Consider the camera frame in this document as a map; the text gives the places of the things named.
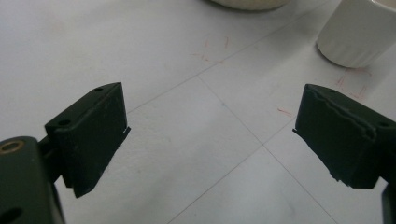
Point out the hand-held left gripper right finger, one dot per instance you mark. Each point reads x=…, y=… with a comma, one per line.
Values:
x=345, y=137

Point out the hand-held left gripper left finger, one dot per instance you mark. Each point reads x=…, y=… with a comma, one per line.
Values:
x=90, y=137

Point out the white cup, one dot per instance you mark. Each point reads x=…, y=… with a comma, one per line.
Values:
x=358, y=31

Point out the cream rice container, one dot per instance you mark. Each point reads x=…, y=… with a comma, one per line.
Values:
x=249, y=3

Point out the white table cover board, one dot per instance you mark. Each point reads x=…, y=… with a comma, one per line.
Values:
x=193, y=149

